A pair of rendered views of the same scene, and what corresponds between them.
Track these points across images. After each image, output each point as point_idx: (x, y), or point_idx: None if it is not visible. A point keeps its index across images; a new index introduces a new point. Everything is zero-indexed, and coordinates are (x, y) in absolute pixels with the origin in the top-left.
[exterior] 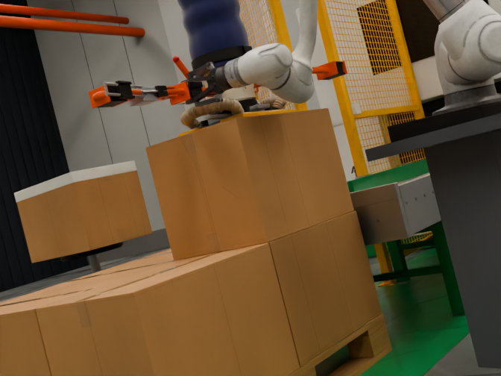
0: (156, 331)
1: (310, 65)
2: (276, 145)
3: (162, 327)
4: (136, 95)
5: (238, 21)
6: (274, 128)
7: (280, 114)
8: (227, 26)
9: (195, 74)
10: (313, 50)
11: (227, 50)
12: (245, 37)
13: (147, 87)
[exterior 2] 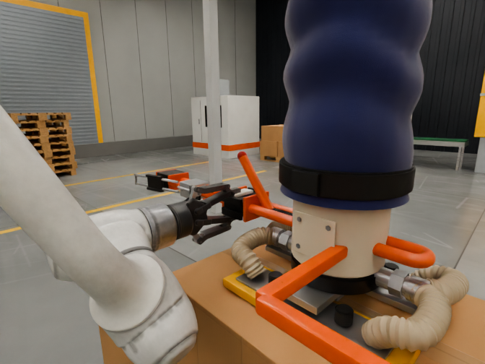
0: (102, 339)
1: (97, 315)
2: (215, 363)
3: (105, 341)
4: (167, 189)
5: (320, 107)
6: (219, 343)
7: (241, 339)
8: (290, 118)
9: (224, 189)
10: (89, 295)
11: (279, 166)
12: (325, 149)
13: (185, 184)
